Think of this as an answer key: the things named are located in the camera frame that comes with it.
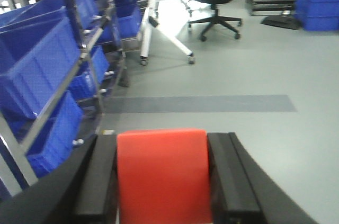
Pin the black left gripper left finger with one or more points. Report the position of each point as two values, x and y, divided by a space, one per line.
81 190

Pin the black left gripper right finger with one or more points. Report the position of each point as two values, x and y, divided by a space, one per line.
241 192

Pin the red cube block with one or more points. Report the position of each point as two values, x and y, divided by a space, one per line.
163 176

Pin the blue storage bin lower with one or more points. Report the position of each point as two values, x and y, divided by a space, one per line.
54 143

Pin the blue storage bin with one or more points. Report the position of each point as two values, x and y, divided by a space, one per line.
54 143
36 56

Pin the blue storage bin upper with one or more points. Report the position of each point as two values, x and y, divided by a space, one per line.
36 56

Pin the metal bin shelving rack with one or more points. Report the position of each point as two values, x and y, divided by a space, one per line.
18 133

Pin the white desk with casters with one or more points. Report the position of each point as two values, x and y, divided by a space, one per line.
153 22

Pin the blue crate stack right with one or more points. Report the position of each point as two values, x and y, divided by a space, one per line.
317 15

